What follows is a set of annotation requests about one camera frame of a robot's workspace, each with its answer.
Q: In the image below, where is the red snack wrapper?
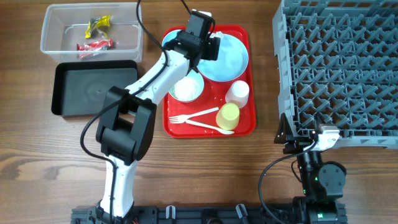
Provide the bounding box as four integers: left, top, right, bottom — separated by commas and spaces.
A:
76, 39, 114, 60

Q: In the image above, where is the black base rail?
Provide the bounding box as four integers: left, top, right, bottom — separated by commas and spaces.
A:
70, 203, 348, 224

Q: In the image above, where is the white plastic fork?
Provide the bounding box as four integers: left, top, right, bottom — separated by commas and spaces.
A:
169, 107, 219, 124

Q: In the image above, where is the light blue plate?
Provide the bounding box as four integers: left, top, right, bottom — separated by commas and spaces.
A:
198, 33, 249, 82

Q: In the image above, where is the yellow plastic cup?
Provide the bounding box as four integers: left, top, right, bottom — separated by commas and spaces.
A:
216, 103, 240, 131

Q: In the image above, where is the clear plastic waste bin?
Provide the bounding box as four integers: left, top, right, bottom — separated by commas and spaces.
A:
40, 2, 143, 63

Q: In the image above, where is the black plastic tray bin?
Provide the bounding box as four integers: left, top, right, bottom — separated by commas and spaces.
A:
51, 60, 137, 117

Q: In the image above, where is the grey dishwasher rack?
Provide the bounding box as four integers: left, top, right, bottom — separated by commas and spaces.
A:
272, 0, 397, 149

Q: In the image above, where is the white napkin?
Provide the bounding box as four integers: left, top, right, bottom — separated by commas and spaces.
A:
199, 11, 224, 40

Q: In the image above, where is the pile of white rice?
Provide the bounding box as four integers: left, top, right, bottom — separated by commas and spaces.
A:
172, 77, 200, 101

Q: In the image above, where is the white plastic spoon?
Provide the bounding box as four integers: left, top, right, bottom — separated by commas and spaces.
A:
185, 119, 234, 135

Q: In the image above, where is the yellow snack wrapper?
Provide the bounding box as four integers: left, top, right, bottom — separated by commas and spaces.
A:
85, 15, 111, 39

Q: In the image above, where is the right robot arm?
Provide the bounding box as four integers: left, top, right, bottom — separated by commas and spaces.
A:
274, 114, 348, 224

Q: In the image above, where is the red serving tray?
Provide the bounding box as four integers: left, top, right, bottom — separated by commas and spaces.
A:
163, 25, 257, 138

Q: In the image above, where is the pink plastic cup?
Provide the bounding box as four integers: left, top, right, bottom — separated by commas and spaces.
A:
225, 80, 249, 108

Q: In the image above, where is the light blue bowl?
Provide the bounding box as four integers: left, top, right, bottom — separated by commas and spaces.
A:
162, 29, 181, 50

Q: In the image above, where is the green bowl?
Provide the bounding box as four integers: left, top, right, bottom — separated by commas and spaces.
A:
169, 70, 205, 103

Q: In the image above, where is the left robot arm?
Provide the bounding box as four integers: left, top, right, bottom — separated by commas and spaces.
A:
96, 30, 221, 223

